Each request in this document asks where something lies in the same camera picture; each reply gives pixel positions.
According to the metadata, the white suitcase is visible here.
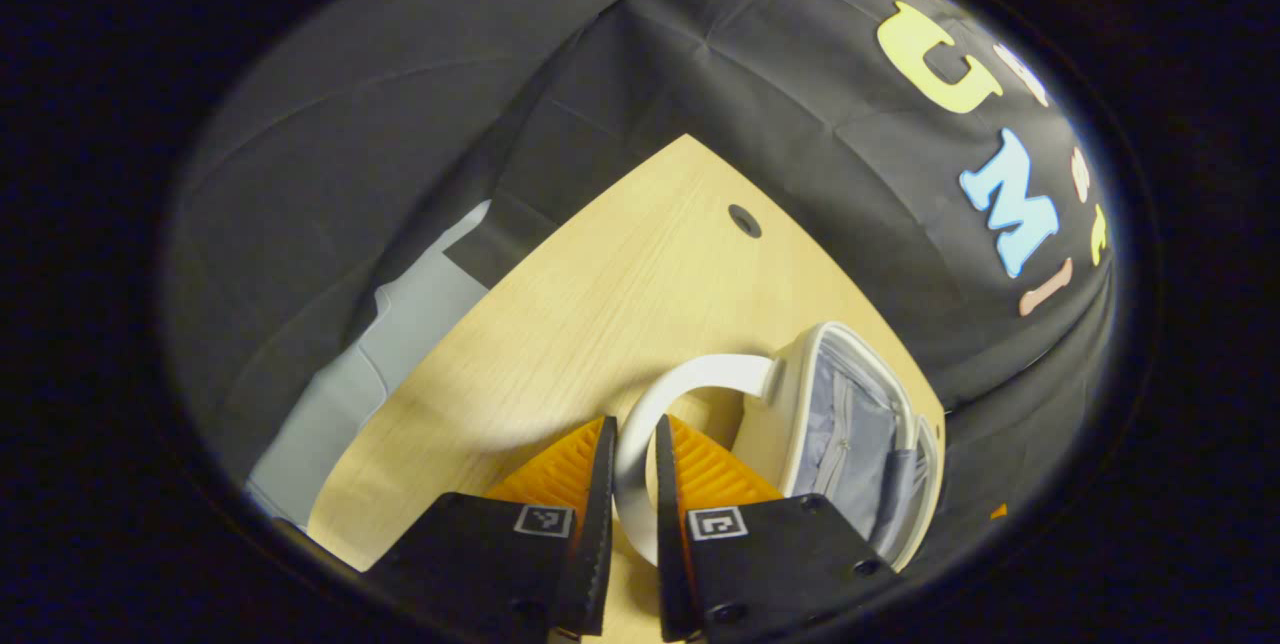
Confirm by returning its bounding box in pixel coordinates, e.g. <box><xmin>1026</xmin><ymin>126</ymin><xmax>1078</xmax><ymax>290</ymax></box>
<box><xmin>612</xmin><ymin>321</ymin><xmax>946</xmax><ymax>573</ymax></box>

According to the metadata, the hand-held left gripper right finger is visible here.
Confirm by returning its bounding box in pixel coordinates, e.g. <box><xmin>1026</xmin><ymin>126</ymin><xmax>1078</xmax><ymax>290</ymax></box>
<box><xmin>655</xmin><ymin>414</ymin><xmax>896</xmax><ymax>643</ymax></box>

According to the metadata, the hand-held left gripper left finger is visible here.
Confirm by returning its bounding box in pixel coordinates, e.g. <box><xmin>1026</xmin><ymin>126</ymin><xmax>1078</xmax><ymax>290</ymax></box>
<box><xmin>365</xmin><ymin>414</ymin><xmax>619</xmax><ymax>640</ymax></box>

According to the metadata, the black backdrop cloth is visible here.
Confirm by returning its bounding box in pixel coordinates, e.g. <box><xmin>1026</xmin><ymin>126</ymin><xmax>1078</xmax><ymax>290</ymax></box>
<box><xmin>165</xmin><ymin>0</ymin><xmax>1116</xmax><ymax>575</ymax></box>

